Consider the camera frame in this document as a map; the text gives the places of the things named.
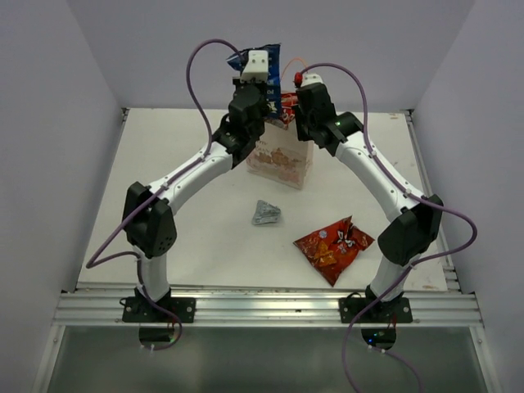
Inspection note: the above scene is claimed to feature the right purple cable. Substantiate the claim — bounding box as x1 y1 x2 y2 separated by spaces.
302 61 479 393

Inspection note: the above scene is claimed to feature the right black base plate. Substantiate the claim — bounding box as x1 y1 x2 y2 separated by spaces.
338 296 413 323

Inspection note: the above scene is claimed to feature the white paper bag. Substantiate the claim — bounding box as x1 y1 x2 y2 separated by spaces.
245 56 315 192

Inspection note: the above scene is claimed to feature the white pita chips bag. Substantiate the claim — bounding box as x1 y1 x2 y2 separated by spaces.
279 92 298 127

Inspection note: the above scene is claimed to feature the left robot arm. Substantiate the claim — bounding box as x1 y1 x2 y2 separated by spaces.
122 78 269 322

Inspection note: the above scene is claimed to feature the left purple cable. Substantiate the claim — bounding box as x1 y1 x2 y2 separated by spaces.
85 38 245 269

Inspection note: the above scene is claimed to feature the blue Kettle chip bag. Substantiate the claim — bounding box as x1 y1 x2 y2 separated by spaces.
226 43 282 119

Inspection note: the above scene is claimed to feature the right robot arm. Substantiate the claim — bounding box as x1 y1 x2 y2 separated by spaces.
294 81 443 322

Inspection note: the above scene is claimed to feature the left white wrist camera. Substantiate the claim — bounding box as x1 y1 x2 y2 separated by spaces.
240 50 269 83

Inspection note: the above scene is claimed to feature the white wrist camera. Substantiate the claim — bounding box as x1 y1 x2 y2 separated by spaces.
293 72 323 89
240 50 269 83

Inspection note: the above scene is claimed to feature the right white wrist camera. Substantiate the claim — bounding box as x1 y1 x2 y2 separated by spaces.
293 72 323 89

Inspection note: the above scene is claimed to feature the purple cable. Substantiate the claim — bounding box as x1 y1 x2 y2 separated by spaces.
85 38 245 269
302 61 479 393

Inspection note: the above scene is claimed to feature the aluminium mounting rail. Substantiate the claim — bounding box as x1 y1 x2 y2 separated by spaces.
52 285 483 328

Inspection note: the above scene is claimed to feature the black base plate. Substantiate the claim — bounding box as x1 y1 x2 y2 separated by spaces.
120 296 197 323
338 296 413 323

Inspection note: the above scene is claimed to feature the silver foil snack packet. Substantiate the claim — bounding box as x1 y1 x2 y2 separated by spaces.
251 200 282 226

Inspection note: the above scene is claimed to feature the red Doritos chip bag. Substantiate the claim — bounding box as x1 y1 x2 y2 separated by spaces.
293 216 375 287

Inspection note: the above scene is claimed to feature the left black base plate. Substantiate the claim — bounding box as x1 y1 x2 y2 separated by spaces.
120 296 197 323

